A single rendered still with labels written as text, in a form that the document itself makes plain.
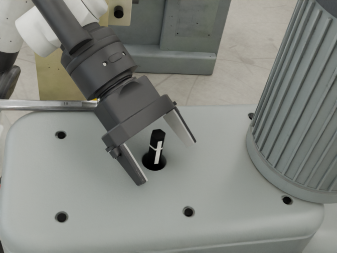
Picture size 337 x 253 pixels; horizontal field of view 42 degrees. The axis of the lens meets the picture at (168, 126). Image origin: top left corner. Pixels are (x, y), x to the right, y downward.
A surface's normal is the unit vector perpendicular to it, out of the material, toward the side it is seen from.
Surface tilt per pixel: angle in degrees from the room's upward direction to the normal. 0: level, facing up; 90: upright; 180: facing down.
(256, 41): 0
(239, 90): 0
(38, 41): 76
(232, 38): 0
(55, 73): 90
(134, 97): 30
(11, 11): 85
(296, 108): 90
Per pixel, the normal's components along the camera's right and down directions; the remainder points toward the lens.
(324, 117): -0.53, 0.56
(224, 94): 0.13, -0.69
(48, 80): 0.17, 0.73
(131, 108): 0.48, -0.32
